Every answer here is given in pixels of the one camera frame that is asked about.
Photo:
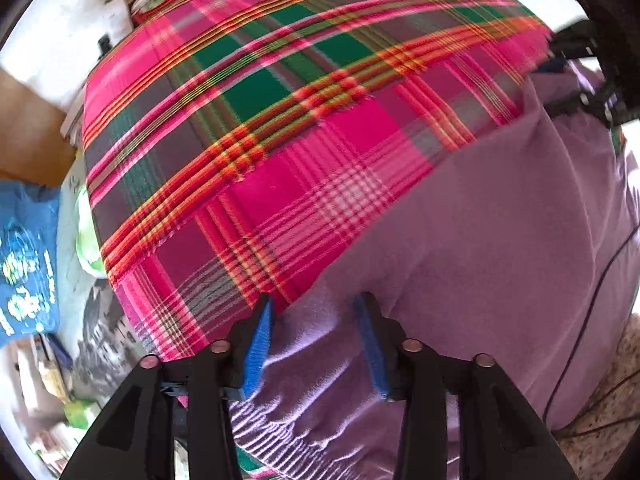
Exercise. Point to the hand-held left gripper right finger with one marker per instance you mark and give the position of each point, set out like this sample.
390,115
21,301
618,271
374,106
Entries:
372,350

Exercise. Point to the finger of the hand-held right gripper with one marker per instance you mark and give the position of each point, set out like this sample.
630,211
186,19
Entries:
575,42
570,105

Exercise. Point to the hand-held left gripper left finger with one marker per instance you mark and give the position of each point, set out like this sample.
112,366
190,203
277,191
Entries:
257,350

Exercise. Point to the purple pants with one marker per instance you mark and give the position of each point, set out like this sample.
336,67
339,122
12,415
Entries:
475,235

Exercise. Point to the grey printed table cover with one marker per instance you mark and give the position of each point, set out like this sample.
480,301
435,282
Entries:
100,320

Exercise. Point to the green tissue pack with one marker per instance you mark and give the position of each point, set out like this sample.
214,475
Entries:
80,412
90,240

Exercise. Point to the person's floral clothing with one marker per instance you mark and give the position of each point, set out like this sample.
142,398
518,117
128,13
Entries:
605,400

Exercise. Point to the pink green plaid bed sheet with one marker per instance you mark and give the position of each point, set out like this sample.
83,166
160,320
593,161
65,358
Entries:
300,110

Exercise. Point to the blue printed tote bag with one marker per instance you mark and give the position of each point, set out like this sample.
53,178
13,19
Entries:
25,260

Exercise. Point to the wooden wardrobe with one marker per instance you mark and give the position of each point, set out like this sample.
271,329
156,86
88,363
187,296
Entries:
30,130

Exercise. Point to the small black object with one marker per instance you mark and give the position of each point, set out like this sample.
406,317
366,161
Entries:
104,43

